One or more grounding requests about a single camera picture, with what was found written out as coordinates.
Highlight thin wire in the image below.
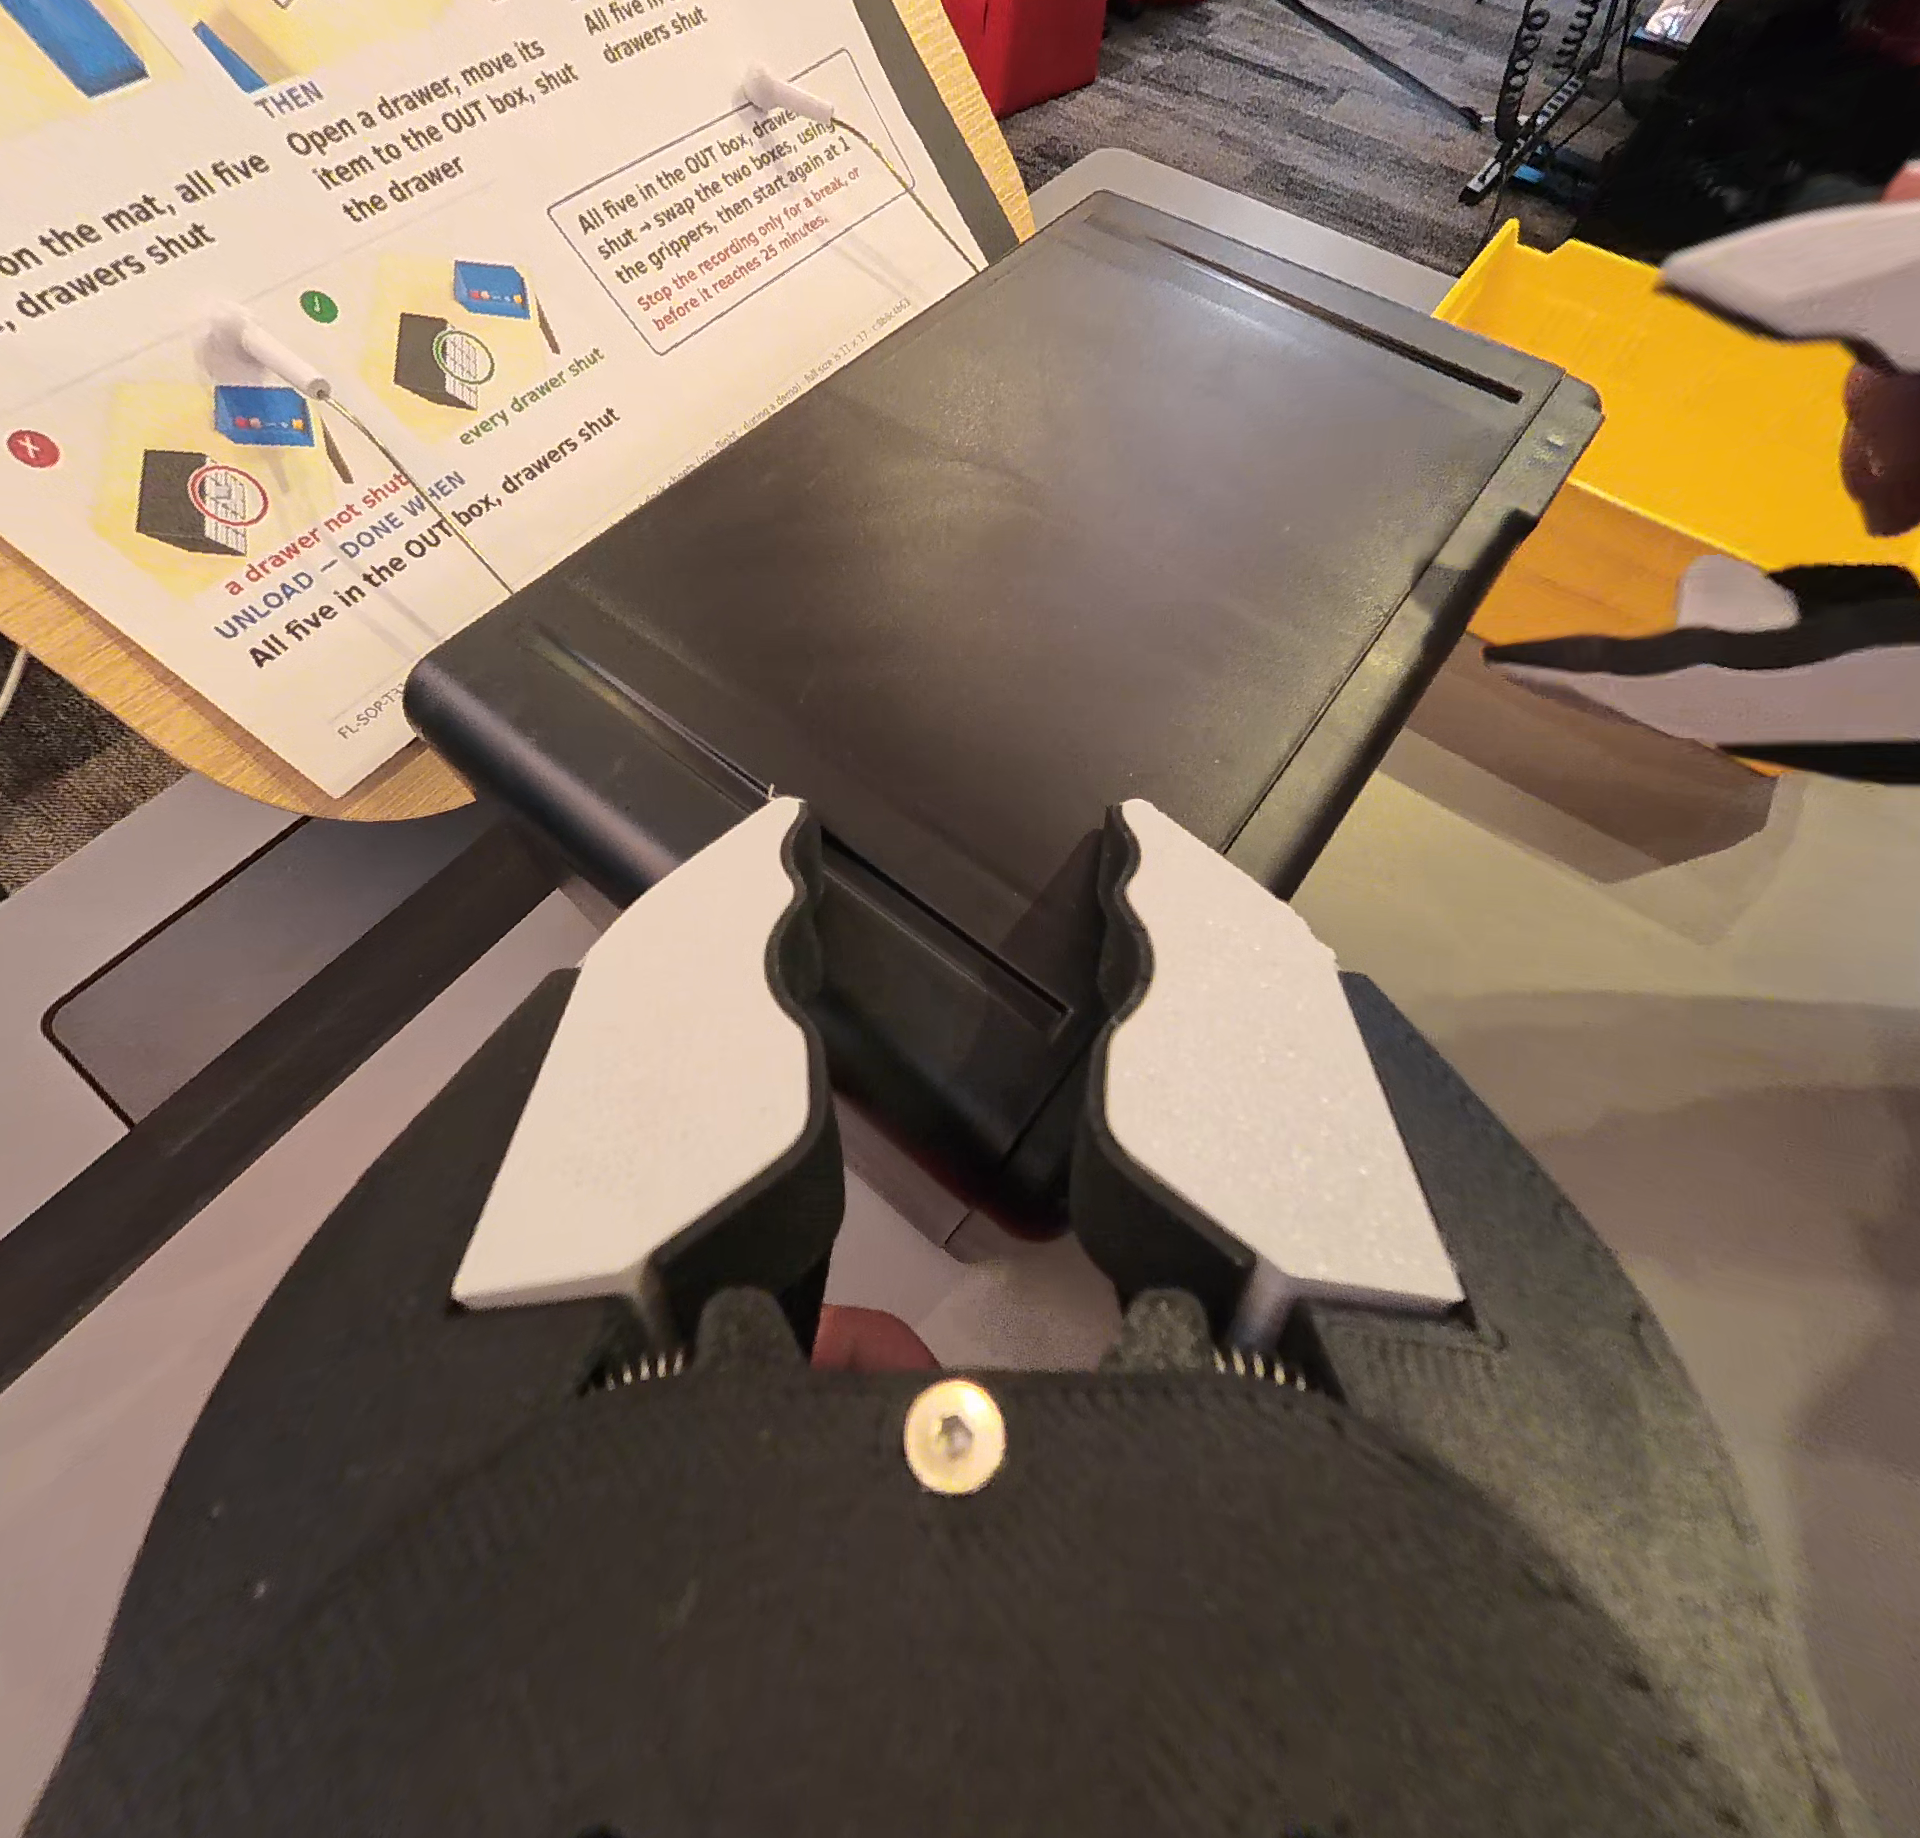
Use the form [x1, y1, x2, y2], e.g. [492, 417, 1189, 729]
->
[328, 385, 515, 598]
[829, 108, 992, 272]

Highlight black drawer cabinet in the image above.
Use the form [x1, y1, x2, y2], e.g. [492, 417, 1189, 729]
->
[403, 189, 1607, 1242]

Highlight printed instruction sheet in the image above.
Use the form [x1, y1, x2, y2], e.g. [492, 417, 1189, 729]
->
[0, 0, 1005, 805]

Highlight black stand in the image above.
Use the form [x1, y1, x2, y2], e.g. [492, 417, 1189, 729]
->
[1457, 0, 1727, 207]

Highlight black coiled cable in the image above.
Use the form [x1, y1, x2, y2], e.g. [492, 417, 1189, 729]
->
[1497, 0, 1598, 122]

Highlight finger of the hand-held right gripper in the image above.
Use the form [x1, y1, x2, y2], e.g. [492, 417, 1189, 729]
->
[1657, 194, 1920, 377]
[1483, 555, 1920, 786]

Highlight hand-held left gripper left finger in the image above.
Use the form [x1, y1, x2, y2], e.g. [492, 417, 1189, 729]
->
[447, 797, 849, 1345]

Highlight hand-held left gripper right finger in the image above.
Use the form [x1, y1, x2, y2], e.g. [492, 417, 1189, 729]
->
[1067, 798, 1470, 1345]

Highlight wooden board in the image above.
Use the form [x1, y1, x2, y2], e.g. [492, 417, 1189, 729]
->
[0, 0, 1036, 826]

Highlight yellow plastic bin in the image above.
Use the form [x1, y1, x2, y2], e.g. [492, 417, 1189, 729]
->
[1432, 219, 1920, 654]

